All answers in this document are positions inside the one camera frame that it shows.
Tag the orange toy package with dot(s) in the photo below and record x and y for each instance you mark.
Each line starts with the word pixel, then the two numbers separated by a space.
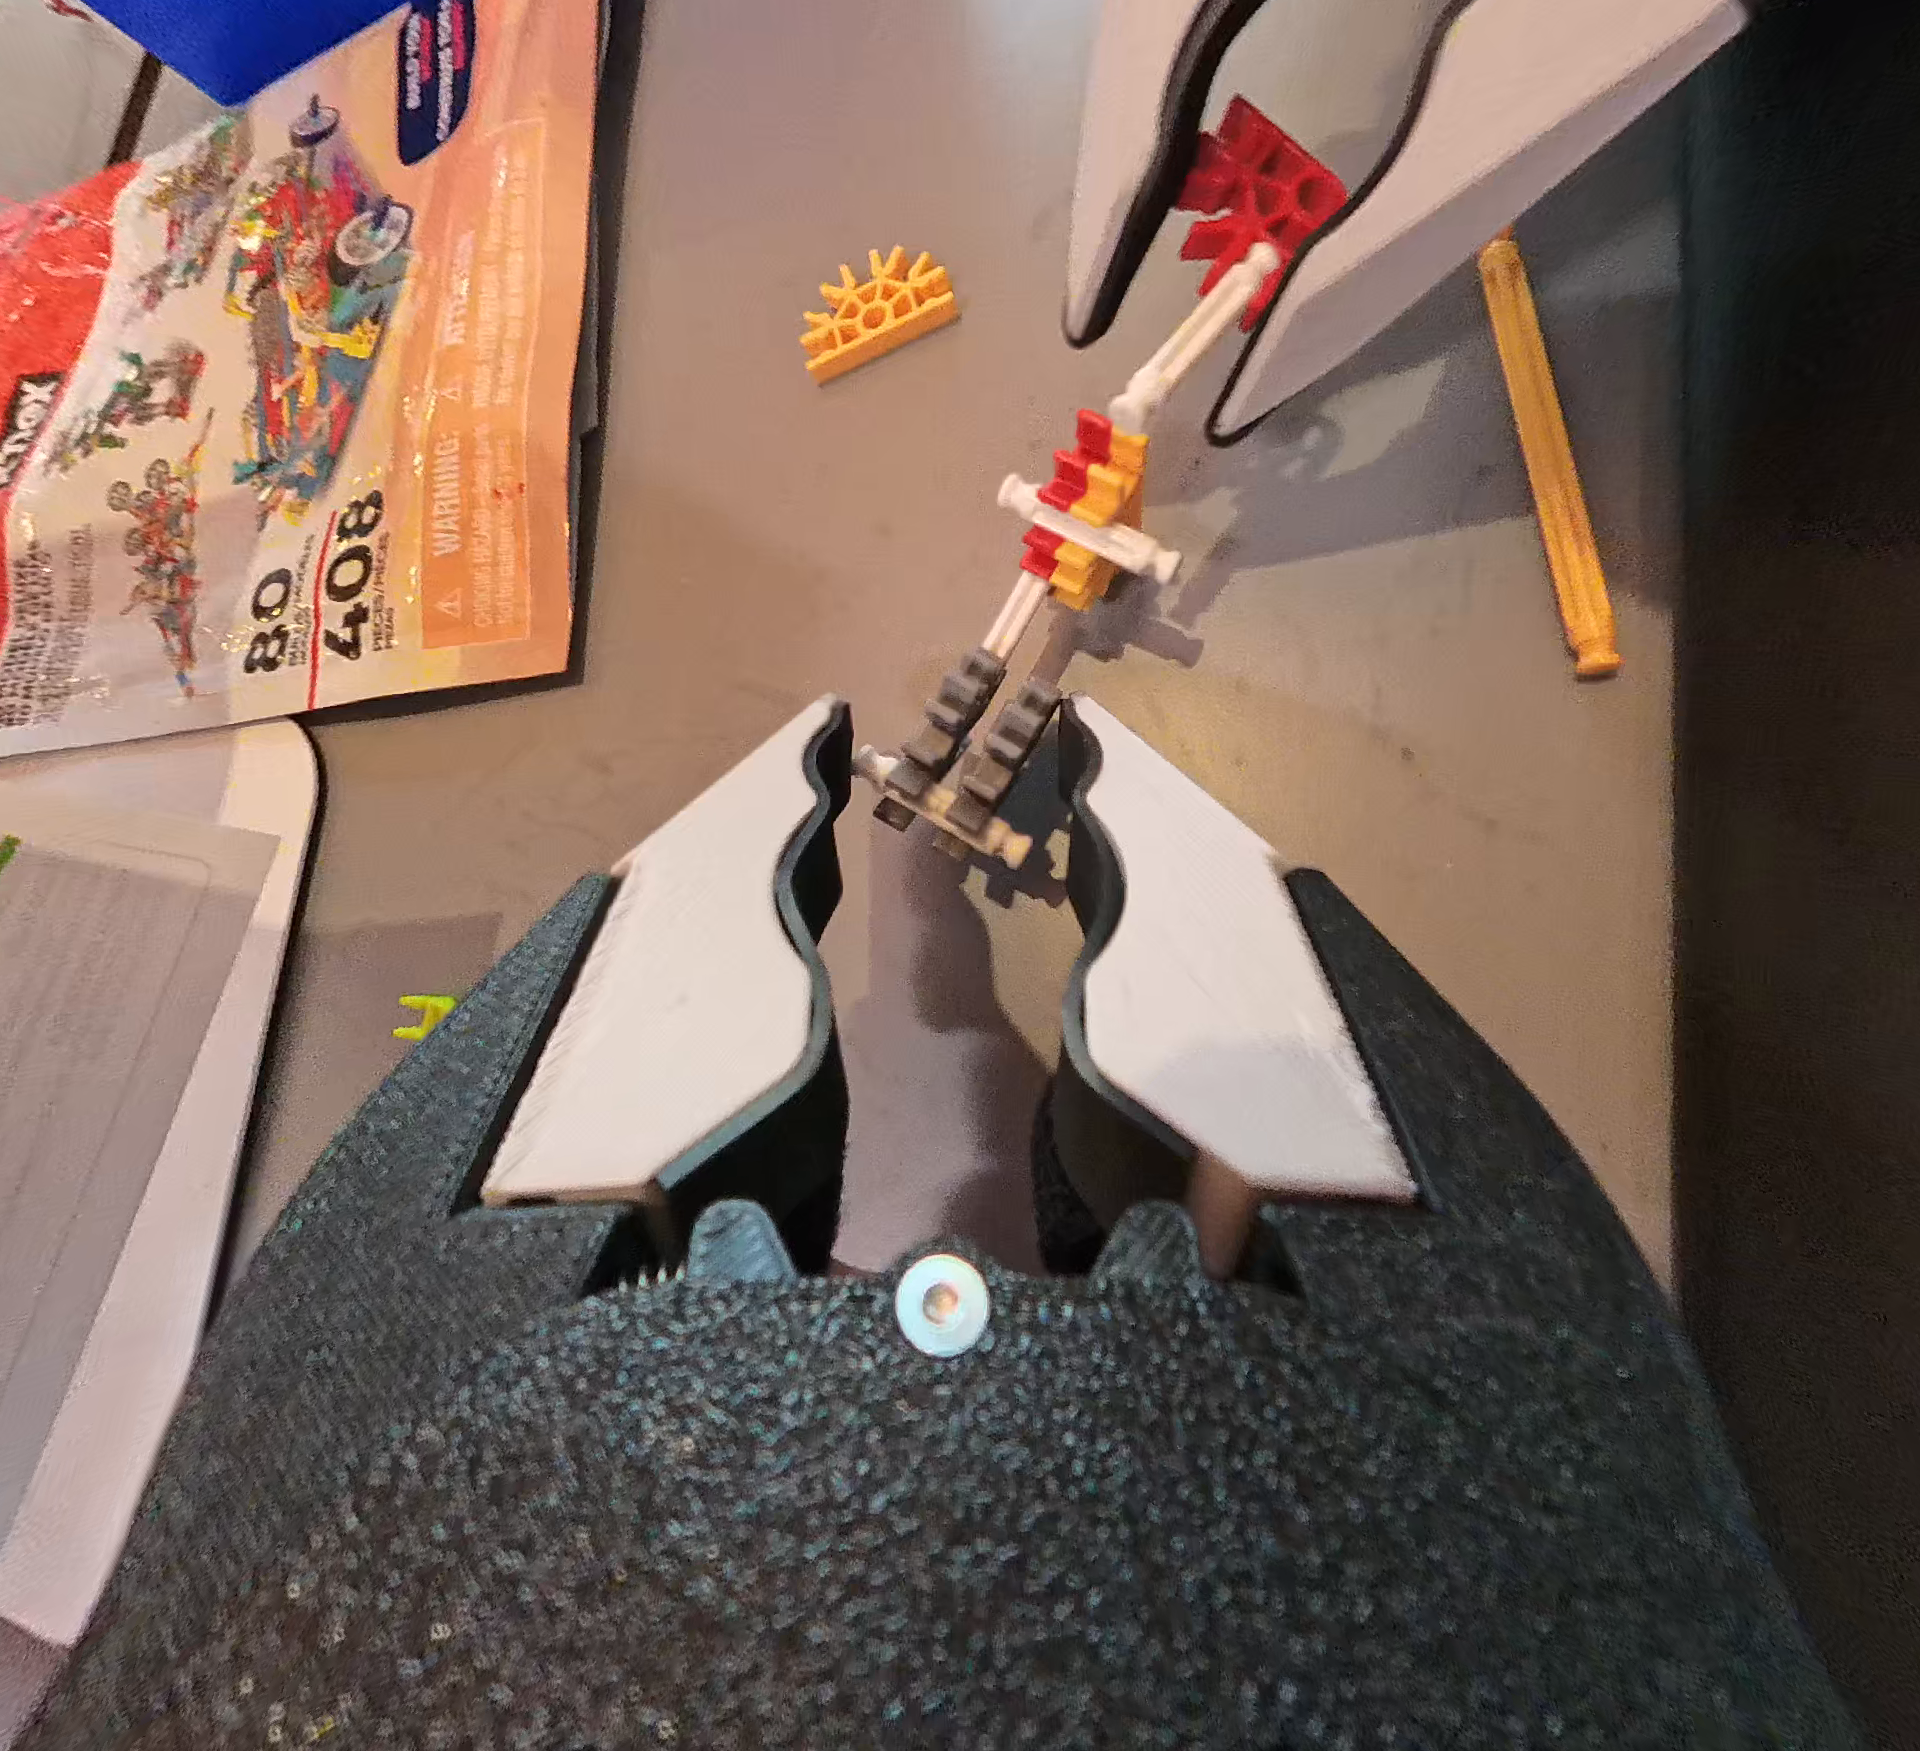
pixel 330 356

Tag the lime green connector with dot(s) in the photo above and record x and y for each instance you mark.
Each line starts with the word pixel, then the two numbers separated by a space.
pixel 424 1015

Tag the yellow and red connector assembly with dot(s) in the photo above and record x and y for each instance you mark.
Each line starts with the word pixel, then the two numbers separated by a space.
pixel 1095 521

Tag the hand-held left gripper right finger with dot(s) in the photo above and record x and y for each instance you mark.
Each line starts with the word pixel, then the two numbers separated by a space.
pixel 1231 1031

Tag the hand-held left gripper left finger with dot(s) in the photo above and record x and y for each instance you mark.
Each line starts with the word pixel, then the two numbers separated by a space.
pixel 660 1015

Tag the grey connector assembly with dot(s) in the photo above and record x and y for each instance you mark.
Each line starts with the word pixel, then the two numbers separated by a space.
pixel 975 746

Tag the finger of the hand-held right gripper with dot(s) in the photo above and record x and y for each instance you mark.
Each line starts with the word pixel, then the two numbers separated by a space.
pixel 1560 70
pixel 1157 11

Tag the yellow plastic rod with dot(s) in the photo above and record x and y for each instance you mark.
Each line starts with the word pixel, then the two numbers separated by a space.
pixel 1546 460

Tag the yellow connector piece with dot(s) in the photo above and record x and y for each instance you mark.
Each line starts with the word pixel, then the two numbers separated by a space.
pixel 878 319

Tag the red connector with white rod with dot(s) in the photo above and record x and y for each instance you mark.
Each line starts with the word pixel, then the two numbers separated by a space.
pixel 1261 191

